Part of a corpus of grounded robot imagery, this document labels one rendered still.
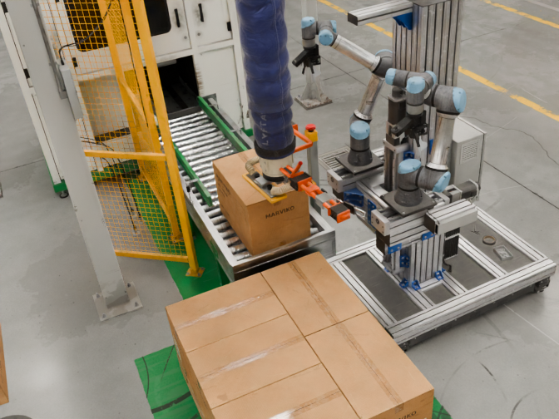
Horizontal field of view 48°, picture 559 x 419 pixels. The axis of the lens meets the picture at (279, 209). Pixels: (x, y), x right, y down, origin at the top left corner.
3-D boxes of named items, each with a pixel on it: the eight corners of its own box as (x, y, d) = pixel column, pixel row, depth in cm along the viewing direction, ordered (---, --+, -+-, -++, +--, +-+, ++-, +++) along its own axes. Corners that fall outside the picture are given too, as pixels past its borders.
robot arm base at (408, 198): (411, 188, 352) (412, 173, 346) (427, 201, 340) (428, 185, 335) (388, 196, 347) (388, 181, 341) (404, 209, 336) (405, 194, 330)
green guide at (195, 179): (141, 120, 559) (139, 110, 554) (153, 117, 562) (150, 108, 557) (199, 210, 437) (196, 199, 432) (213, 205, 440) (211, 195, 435)
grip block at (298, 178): (289, 185, 332) (288, 175, 329) (304, 179, 336) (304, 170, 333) (297, 192, 326) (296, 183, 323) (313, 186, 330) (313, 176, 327)
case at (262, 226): (220, 210, 436) (211, 160, 413) (272, 193, 448) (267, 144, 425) (254, 258, 390) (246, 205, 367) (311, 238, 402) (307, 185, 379)
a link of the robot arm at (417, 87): (428, 76, 272) (420, 84, 267) (427, 100, 279) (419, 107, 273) (412, 73, 276) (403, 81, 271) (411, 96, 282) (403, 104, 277)
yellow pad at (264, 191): (241, 177, 362) (240, 170, 359) (256, 171, 366) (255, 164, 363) (271, 204, 337) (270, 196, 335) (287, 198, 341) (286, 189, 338)
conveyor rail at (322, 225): (210, 117, 586) (206, 98, 575) (215, 115, 587) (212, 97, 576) (327, 254, 409) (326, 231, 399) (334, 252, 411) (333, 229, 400)
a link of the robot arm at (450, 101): (422, 185, 338) (442, 83, 321) (448, 192, 331) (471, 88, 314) (413, 189, 328) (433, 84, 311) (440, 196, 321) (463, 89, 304)
